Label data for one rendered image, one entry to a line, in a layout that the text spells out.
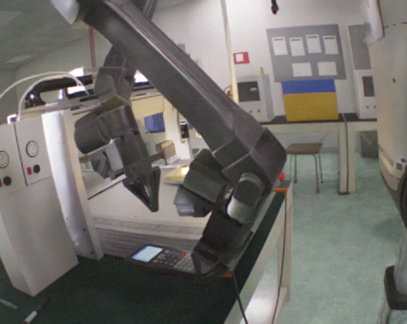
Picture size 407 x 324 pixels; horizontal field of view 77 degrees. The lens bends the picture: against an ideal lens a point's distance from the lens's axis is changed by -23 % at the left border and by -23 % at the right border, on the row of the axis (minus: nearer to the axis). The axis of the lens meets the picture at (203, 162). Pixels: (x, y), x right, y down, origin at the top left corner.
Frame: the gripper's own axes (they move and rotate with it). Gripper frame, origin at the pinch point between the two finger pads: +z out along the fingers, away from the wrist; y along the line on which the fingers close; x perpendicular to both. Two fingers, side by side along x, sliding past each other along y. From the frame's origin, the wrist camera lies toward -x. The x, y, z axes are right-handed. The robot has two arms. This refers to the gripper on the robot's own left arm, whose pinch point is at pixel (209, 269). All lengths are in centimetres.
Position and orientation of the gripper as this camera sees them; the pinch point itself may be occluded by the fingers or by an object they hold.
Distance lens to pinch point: 60.5
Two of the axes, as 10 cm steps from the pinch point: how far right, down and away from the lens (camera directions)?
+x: 8.3, 4.8, -3.0
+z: -3.2, 8.4, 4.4
